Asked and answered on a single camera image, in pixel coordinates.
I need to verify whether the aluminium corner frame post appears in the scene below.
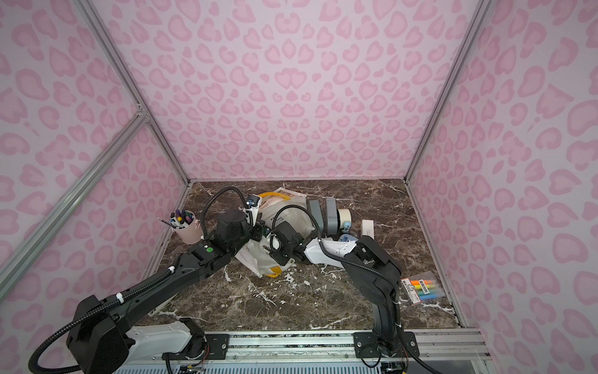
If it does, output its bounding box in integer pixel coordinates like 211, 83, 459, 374
73, 0, 191, 186
403, 0, 496, 185

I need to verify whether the highlighter marker pack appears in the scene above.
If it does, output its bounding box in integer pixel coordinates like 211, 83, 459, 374
400, 271, 445, 305

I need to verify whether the pink pen holder cup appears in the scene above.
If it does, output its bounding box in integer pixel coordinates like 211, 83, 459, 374
157, 210, 203, 245

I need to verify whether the white canvas tote bag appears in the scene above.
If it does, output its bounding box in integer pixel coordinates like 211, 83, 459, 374
236, 188, 316, 277

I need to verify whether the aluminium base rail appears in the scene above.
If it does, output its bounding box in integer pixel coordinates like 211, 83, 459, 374
109, 327, 497, 373

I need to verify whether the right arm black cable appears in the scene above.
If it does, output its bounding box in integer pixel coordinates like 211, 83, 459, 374
270, 203, 440, 374

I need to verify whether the light blue alarm clock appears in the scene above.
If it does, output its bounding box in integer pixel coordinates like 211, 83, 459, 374
338, 234, 358, 242

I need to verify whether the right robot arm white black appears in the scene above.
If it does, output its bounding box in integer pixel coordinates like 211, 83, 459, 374
266, 222, 402, 357

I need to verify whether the aluminium corner frame post right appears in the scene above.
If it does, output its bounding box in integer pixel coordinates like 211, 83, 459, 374
403, 0, 496, 185

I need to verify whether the aluminium corner frame post left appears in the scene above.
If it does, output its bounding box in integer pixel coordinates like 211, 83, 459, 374
73, 0, 191, 186

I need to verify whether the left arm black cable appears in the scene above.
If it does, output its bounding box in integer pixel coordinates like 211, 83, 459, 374
27, 185, 253, 374

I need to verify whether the aluminium diagonal frame bar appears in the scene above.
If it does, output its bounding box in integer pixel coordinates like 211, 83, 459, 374
1, 111, 147, 300

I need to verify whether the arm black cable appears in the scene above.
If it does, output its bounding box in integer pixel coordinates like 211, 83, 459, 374
270, 203, 440, 374
27, 185, 253, 374

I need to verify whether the white square alarm clock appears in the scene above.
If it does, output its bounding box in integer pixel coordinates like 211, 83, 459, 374
361, 219, 375, 238

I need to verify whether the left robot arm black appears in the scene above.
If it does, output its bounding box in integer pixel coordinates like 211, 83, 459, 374
66, 210, 263, 373

